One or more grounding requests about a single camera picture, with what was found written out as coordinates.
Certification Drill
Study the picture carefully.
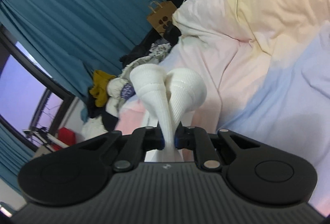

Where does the red cloth on sill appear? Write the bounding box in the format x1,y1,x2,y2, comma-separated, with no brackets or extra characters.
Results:
57,127,77,147

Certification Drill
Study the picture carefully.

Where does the black garment on pile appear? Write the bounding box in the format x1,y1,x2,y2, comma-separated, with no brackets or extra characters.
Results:
86,93,119,132

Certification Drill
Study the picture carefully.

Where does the grey white hoodie purple print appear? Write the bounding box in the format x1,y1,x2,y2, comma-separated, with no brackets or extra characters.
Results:
105,42,172,117

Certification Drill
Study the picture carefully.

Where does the teal curtain left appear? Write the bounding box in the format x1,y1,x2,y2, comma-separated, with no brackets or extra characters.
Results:
0,124,34,194

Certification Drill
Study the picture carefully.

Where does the black silver tripod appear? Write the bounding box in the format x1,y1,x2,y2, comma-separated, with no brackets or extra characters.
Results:
23,127,71,158

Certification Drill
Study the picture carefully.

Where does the teal curtain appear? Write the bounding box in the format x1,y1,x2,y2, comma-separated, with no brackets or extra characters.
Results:
0,124,34,194
0,0,169,105

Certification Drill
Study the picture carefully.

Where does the pastel rainbow duvet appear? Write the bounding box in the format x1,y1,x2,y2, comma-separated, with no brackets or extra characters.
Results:
116,0,330,212

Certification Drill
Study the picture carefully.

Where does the teal curtain right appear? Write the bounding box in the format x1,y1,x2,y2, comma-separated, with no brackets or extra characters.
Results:
0,0,169,105

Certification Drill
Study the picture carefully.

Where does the mustard yellow garment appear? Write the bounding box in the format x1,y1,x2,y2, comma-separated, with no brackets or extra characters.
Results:
89,70,116,107

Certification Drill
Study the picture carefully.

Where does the white knit garment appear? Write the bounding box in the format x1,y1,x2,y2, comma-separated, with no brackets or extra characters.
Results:
136,66,207,163

